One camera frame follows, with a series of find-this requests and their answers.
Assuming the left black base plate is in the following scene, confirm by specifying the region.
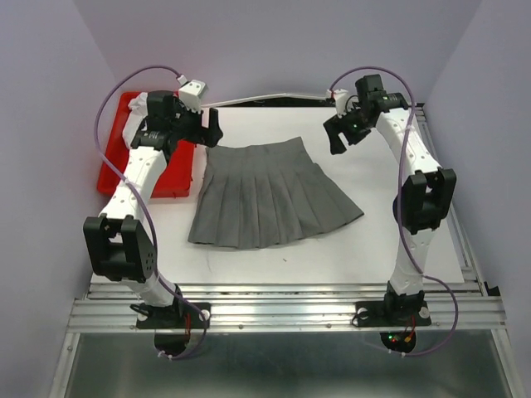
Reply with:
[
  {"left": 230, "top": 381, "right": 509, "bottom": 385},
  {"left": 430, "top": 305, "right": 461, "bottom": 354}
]
[{"left": 129, "top": 302, "right": 211, "bottom": 330}]

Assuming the white crumpled skirt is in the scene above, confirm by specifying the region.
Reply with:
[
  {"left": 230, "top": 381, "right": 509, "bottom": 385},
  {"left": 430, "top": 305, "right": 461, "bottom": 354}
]
[{"left": 122, "top": 92, "right": 148, "bottom": 149}]

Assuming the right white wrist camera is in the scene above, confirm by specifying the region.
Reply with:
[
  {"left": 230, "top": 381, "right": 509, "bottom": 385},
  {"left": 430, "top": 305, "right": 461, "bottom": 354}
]
[{"left": 327, "top": 89, "right": 353, "bottom": 119}]

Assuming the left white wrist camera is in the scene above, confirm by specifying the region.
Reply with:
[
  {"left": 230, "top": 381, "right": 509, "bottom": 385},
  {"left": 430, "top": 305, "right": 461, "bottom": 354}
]
[{"left": 178, "top": 80, "right": 208, "bottom": 114}]

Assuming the grey pleated skirt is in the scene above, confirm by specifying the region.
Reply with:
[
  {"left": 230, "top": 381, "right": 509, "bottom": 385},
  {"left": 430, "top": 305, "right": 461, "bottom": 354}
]
[{"left": 188, "top": 137, "right": 364, "bottom": 250}]

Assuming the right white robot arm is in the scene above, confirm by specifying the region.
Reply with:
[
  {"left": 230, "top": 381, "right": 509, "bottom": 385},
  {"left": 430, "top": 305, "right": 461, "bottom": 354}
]
[{"left": 324, "top": 75, "right": 457, "bottom": 328}]

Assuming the red plastic tray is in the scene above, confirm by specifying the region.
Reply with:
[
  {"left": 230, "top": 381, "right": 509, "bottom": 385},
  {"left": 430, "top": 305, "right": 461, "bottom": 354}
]
[{"left": 96, "top": 91, "right": 196, "bottom": 198}]

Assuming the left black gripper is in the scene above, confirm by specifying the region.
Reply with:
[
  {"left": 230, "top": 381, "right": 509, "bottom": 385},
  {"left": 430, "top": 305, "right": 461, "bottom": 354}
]
[{"left": 170, "top": 98, "right": 223, "bottom": 148}]

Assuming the aluminium frame rail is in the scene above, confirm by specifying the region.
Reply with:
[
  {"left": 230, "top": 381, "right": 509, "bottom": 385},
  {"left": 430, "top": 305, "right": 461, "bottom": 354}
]
[{"left": 67, "top": 282, "right": 506, "bottom": 333}]

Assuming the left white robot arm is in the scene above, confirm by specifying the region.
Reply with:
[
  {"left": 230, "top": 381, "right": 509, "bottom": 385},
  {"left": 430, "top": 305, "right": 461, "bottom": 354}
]
[{"left": 83, "top": 80, "right": 223, "bottom": 327}]

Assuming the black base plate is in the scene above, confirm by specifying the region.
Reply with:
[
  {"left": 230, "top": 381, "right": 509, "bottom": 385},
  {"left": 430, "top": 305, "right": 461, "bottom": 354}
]
[
  {"left": 351, "top": 300, "right": 432, "bottom": 329},
  {"left": 129, "top": 302, "right": 211, "bottom": 330}
]

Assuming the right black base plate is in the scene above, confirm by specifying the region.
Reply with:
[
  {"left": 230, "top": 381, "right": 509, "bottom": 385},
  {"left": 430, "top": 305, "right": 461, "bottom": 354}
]
[{"left": 351, "top": 300, "right": 432, "bottom": 329}]

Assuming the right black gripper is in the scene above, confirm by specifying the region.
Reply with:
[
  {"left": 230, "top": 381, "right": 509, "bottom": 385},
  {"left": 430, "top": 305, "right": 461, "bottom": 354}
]
[{"left": 322, "top": 104, "right": 372, "bottom": 155}]

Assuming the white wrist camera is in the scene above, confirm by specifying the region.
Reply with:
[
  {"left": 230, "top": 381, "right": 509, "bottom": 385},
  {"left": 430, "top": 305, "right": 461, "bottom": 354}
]
[
  {"left": 327, "top": 89, "right": 353, "bottom": 119},
  {"left": 178, "top": 80, "right": 208, "bottom": 114}
]

